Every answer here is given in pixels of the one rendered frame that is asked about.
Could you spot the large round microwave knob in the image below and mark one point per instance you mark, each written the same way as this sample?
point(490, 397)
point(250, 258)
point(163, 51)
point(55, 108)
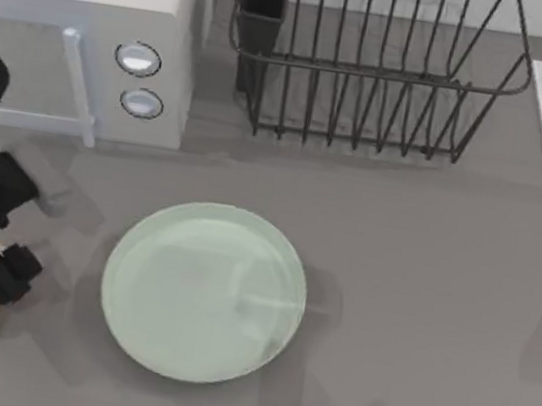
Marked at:
point(137, 59)

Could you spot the black cutlery holder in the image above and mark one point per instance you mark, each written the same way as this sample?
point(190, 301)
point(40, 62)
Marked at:
point(261, 5)

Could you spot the pale green plate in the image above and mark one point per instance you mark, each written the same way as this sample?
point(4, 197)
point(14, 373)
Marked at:
point(202, 294)

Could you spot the small round microwave knob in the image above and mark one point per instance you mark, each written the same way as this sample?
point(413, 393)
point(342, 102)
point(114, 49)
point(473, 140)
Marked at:
point(141, 103)

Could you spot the pale microwave oven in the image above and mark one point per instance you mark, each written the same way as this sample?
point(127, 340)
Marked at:
point(142, 3)

